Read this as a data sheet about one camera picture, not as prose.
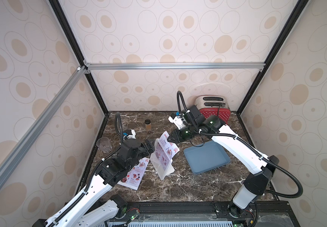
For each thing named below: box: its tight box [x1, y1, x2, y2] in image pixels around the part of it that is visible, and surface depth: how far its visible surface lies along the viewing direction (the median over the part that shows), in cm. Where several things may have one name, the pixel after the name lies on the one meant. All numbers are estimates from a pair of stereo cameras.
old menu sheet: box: [117, 157, 150, 191], surface depth 87 cm
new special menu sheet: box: [154, 130, 181, 171], surface depth 76 cm
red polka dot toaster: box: [194, 95, 232, 124], surface depth 102 cm
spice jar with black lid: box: [144, 118, 152, 132], surface depth 105 cm
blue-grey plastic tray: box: [183, 139, 231, 175], surface depth 93 cm
